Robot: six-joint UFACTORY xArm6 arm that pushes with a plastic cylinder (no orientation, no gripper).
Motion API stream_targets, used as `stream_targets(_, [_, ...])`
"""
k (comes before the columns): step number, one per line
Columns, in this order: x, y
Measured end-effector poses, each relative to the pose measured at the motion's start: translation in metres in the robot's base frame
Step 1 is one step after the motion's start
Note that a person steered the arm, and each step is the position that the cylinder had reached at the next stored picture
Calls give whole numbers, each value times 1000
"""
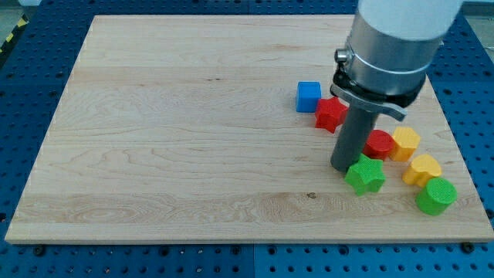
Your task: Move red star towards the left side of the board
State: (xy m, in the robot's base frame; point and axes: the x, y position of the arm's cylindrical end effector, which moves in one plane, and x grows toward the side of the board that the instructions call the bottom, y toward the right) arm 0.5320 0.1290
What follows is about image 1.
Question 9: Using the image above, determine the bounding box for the red star block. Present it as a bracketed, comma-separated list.
[315, 97, 348, 134]

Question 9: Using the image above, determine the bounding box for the green cylinder block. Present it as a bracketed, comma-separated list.
[415, 178, 458, 216]

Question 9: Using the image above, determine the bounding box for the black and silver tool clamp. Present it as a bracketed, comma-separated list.
[330, 63, 426, 121]

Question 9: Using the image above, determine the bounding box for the yellow hexagon block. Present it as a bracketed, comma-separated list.
[389, 127, 421, 162]

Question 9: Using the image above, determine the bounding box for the wooden board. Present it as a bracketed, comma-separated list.
[5, 15, 493, 245]

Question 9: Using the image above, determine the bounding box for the red cylinder block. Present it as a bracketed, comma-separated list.
[362, 130, 394, 161]

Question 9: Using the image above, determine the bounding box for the yellow heart block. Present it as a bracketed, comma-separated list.
[401, 154, 442, 188]

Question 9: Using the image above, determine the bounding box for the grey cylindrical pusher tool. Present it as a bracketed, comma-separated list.
[330, 106, 378, 173]

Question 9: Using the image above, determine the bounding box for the blue cube block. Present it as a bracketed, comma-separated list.
[296, 81, 322, 113]

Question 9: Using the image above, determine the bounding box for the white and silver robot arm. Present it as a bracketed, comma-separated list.
[335, 0, 463, 97]

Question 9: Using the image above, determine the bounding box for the green star block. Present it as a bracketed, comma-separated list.
[344, 154, 386, 196]

